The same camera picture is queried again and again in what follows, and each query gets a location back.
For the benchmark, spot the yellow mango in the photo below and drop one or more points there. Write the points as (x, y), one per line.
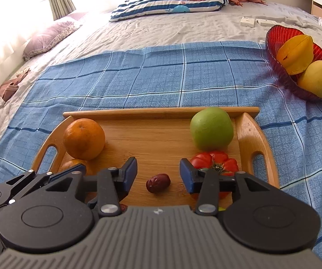
(320, 80)

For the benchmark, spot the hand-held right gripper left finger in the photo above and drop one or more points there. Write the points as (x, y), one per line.
(130, 173)

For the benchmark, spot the sheer white curtain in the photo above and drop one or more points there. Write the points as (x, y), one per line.
(9, 19)

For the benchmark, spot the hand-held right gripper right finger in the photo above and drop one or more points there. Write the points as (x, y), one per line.
(187, 178)

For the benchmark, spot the red glass bowl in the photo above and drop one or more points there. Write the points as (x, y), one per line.
(278, 61)

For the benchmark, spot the green apple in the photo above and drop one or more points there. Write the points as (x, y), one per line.
(221, 209)
(211, 129)

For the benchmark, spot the wooden tray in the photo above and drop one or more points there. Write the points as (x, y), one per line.
(155, 140)

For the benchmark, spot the red date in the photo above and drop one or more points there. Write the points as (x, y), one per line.
(158, 183)
(123, 207)

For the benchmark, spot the yellow starfruit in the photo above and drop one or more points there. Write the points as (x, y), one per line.
(295, 53)

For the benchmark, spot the grey bed sheet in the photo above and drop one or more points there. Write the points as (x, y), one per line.
(177, 30)

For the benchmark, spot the blue checked cloth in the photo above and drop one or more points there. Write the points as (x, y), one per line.
(149, 72)

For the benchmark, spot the purple pillow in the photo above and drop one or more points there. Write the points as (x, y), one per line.
(48, 39)

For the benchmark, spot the blue striped pillow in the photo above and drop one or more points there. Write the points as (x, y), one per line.
(161, 5)

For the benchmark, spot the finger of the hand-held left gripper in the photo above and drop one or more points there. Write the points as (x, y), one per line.
(93, 202)
(65, 171)

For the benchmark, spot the red ribbed tomato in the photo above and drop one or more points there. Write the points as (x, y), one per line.
(225, 162)

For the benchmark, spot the brown garment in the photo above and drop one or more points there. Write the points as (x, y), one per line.
(8, 88)

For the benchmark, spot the large orange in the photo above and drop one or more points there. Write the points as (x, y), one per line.
(89, 168)

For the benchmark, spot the small orange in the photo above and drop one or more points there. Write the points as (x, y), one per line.
(84, 138)

